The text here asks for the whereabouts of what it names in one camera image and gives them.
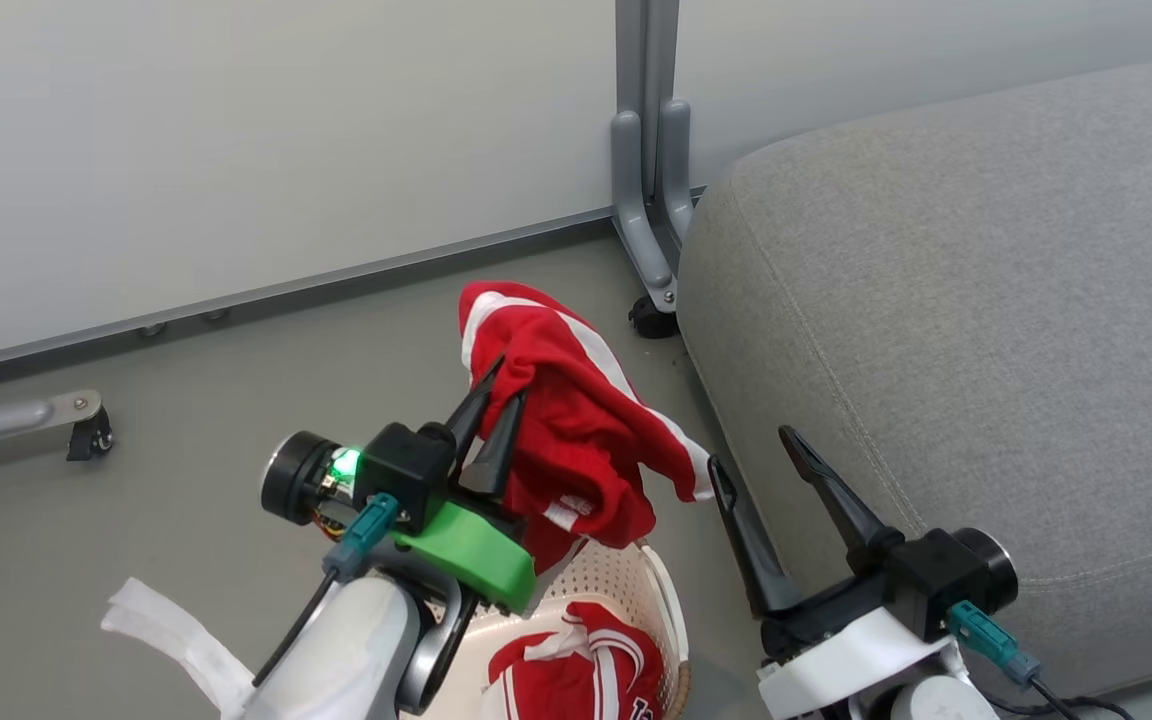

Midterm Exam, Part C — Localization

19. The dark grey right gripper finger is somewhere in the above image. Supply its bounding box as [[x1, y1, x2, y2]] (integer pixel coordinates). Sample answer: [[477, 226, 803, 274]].
[[707, 454, 803, 620], [778, 424, 903, 574]]

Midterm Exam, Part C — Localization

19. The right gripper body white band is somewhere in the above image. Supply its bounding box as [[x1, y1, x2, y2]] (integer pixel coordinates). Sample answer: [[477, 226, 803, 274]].
[[757, 526, 1020, 720]]

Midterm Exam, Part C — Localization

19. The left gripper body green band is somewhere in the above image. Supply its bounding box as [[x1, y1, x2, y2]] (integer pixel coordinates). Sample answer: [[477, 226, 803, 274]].
[[260, 421, 538, 617]]

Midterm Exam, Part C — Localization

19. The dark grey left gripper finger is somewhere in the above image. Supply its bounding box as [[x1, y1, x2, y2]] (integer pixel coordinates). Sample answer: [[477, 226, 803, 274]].
[[435, 357, 506, 472], [457, 391, 526, 500]]

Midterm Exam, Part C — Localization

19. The red shirt with white stripes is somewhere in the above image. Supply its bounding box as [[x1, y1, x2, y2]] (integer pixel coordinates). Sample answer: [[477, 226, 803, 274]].
[[457, 280, 718, 577]]

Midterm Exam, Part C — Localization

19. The red jersey with dark print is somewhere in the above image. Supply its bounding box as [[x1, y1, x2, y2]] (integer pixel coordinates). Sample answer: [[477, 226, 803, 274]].
[[481, 601, 673, 720]]

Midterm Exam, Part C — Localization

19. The cream perforated laundry basket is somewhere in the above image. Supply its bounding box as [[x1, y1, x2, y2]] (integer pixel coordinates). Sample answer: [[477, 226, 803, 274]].
[[414, 535, 693, 720]]

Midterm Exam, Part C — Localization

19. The grey fabric sofa seat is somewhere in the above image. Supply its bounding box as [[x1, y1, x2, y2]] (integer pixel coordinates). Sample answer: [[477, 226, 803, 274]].
[[676, 50, 1152, 720]]

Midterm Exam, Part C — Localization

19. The black caster wheel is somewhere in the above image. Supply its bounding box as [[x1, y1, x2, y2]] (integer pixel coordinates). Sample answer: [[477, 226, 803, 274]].
[[628, 295, 680, 340], [66, 404, 116, 463]]

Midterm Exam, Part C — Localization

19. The white fabric strip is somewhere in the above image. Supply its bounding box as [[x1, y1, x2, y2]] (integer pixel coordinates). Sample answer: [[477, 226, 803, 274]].
[[100, 577, 259, 720]]

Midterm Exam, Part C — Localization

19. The grey curved partition foot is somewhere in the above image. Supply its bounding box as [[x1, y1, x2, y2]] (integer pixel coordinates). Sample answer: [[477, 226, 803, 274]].
[[0, 389, 103, 463]]

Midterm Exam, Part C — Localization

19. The right gripper black cable teal plug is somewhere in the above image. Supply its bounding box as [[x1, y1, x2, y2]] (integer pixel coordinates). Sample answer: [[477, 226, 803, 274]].
[[945, 600, 1142, 720]]

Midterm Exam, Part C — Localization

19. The gripper black cable teal plug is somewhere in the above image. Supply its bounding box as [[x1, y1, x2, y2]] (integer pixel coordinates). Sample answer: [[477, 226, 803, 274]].
[[945, 600, 1142, 720], [251, 493, 403, 690]]

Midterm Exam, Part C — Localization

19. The left gripper black cable teal plug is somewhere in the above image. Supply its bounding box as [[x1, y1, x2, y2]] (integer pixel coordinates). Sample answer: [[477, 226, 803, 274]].
[[251, 493, 403, 690]]

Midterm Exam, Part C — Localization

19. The grey partition bottom rail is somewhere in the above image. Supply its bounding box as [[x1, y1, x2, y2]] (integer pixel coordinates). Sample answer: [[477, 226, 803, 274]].
[[0, 184, 709, 393]]

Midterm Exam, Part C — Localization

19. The grey partition post with foot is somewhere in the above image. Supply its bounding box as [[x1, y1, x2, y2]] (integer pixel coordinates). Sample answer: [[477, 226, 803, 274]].
[[611, 0, 699, 314]]

